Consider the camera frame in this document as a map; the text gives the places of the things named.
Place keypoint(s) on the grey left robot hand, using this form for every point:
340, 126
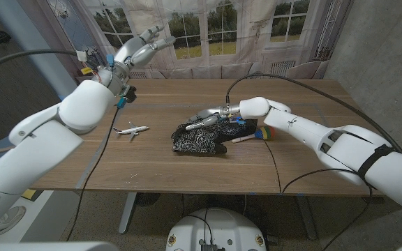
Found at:
127, 59

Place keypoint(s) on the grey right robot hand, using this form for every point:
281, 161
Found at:
218, 113

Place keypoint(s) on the black paisley bandana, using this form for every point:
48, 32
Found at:
204, 139

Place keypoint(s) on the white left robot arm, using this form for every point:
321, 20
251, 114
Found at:
40, 146

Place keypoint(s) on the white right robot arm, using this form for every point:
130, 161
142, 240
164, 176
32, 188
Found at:
326, 139

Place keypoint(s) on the colourful striped wooden maraca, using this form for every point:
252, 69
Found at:
265, 133

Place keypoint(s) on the white toy airplane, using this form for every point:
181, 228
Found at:
131, 130

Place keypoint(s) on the printed window backdrop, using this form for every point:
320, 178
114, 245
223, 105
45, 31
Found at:
215, 42

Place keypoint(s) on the white column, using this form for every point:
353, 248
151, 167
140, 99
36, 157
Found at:
40, 35

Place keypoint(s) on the black ribbed round object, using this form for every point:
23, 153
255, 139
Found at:
148, 198

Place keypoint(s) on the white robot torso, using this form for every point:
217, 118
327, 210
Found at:
218, 226

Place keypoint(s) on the grey table leg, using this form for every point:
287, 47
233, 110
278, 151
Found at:
127, 212
306, 216

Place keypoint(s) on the yellow and black pad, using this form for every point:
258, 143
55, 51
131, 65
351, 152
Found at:
31, 194

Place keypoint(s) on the white sneaker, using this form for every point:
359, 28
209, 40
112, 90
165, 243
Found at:
9, 221

